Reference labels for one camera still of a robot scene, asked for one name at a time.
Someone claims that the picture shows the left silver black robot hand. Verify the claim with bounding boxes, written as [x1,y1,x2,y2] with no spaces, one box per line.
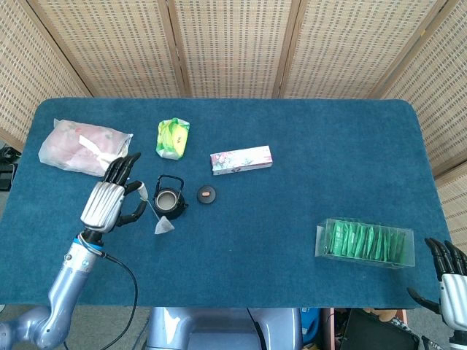
[80,152,149,234]

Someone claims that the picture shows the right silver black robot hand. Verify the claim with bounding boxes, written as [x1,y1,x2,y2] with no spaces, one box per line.
[406,238,467,331]

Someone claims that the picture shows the tea bag with string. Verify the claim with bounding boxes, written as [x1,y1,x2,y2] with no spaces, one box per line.
[139,184,176,236]

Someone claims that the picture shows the pink translucent bag white ribbon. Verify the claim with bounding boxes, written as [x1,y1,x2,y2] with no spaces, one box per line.
[38,118,134,178]

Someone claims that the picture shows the black cast iron teapot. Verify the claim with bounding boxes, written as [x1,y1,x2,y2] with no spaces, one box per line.
[152,174,190,221]

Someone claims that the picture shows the black teapot lid orange knob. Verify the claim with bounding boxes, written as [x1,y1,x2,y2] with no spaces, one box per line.
[196,184,218,206]

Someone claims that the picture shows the black flat case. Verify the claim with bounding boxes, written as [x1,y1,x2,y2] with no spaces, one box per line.
[341,308,420,350]

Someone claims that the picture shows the green yellow plastic packet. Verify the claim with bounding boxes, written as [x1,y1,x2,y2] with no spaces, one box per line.
[155,117,191,160]

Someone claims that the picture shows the clear box of green sachets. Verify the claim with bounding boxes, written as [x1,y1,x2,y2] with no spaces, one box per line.
[314,217,416,270]

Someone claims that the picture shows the pink floral long carton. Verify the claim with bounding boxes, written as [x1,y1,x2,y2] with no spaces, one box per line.
[209,145,274,176]

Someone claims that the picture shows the blue package under table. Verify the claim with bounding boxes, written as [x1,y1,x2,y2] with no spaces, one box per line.
[300,308,323,344]

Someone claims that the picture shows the silver blue robot torso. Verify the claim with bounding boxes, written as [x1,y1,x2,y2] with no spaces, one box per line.
[145,307,304,350]

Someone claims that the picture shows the blue carpet table cover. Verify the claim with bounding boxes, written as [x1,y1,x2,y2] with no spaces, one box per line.
[0,97,450,310]

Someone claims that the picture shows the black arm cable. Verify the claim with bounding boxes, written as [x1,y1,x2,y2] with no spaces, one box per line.
[61,250,140,350]

